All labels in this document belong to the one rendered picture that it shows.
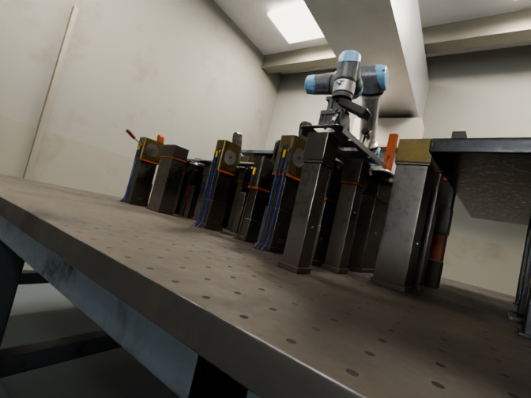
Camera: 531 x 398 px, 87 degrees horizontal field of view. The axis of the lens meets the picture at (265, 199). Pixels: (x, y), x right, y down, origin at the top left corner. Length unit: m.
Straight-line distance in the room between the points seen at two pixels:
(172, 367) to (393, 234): 0.55
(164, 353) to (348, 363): 0.22
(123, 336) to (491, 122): 4.33
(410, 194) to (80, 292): 0.69
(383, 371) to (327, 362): 0.05
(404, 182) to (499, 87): 3.93
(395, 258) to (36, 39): 3.22
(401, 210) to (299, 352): 0.55
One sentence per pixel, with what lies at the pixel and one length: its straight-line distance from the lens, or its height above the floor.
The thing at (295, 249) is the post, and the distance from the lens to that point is 0.57.
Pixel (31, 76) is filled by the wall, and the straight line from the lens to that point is 3.31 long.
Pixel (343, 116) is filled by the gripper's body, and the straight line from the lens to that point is 1.01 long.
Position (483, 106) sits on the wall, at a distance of 4.53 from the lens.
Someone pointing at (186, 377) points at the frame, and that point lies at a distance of 0.37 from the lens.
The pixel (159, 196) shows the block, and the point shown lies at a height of 0.77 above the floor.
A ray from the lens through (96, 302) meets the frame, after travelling 0.52.
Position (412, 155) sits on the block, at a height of 1.02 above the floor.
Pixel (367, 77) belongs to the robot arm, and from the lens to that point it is 1.53.
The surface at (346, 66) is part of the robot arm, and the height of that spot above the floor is 1.35.
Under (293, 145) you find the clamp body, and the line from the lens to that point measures 0.84.
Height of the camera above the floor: 0.79
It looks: 4 degrees up
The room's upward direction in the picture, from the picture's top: 13 degrees clockwise
